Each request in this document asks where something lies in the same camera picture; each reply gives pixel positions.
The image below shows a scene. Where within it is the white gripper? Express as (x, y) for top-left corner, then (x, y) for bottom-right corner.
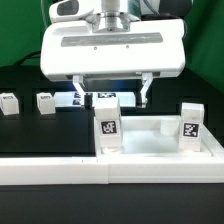
(40, 19), (185, 109)

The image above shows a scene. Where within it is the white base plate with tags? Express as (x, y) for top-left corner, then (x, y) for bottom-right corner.
(53, 91), (137, 109)

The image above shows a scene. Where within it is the white U-shaped obstacle fence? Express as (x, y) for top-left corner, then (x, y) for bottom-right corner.
(0, 143), (224, 186)

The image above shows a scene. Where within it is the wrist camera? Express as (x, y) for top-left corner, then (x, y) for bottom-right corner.
(49, 0), (95, 23)

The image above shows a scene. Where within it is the black cable with connector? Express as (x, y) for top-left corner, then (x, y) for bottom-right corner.
(13, 49), (43, 67)

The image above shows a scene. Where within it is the white square tabletop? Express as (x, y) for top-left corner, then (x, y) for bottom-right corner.
(94, 116), (224, 158)

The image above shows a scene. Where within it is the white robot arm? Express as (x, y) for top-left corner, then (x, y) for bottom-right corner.
(40, 0), (186, 107)

